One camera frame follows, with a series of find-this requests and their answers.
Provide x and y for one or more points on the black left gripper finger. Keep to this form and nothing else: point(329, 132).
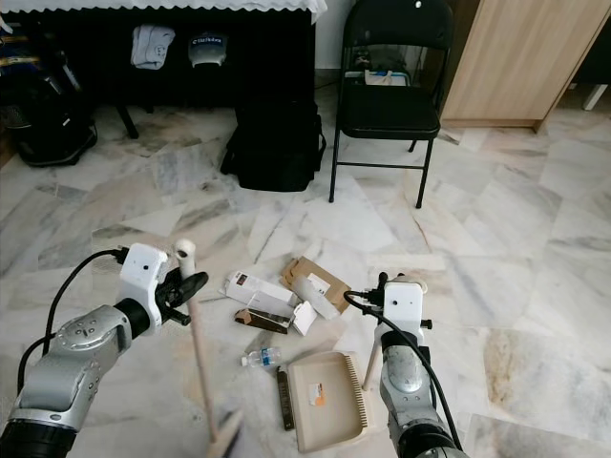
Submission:
point(191, 286)

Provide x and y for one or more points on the beige broom with white cap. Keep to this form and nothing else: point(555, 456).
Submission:
point(202, 372)

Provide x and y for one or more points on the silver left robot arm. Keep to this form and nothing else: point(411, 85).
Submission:
point(76, 353)

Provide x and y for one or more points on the white paper tube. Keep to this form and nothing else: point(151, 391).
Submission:
point(322, 297)

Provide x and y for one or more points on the white box with dark label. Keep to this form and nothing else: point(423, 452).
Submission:
point(248, 287)

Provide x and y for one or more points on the brown cardboard piece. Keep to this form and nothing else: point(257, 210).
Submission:
point(320, 267)

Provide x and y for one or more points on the dark brown box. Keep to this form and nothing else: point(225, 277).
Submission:
point(258, 322)

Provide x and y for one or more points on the plain white box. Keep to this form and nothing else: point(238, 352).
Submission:
point(277, 305)

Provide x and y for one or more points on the clear plastic water bottle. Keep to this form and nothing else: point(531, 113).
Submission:
point(262, 357)

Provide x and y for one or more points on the black box-shaped bag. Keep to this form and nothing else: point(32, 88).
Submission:
point(272, 148)

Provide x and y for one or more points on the black folding chair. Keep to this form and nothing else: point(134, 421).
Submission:
point(389, 110)

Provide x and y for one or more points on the white plastic bag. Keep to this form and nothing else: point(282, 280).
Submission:
point(384, 80)

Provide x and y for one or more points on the large black backpack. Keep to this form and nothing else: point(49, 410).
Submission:
point(48, 124)

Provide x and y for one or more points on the white cap blue lettering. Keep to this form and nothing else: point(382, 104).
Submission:
point(208, 50)

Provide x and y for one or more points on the light grey hanging cloth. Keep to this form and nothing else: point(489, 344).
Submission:
point(154, 48)

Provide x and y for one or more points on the light wooden cabinet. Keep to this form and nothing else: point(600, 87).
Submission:
point(516, 57)

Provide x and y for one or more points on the white lace tablecloth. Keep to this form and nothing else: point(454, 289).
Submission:
point(172, 6)

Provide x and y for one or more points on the blue yellow patterned bag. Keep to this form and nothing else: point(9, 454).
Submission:
point(21, 52)

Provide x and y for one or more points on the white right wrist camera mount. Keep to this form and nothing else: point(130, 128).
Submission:
point(404, 305)

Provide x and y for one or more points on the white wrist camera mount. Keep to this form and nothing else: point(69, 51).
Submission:
point(404, 305)
point(143, 277)

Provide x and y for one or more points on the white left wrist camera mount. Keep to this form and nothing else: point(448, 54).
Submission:
point(143, 277)

